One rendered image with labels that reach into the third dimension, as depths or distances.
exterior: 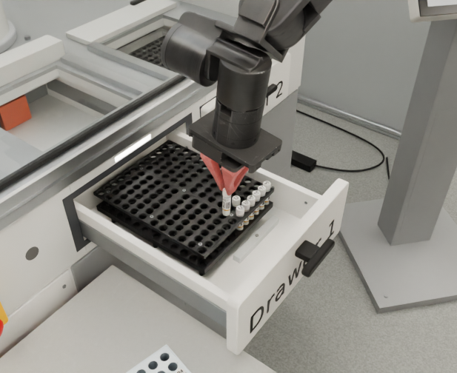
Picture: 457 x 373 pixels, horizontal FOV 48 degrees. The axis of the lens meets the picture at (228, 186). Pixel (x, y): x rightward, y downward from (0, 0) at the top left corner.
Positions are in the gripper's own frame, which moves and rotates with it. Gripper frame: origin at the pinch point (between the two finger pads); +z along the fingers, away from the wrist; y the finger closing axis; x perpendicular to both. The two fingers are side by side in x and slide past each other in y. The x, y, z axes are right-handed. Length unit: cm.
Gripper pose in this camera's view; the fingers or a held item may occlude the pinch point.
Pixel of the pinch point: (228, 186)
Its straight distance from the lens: 69.5
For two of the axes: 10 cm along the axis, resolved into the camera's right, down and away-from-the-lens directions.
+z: -1.0, 7.1, 7.0
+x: -6.2, 5.1, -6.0
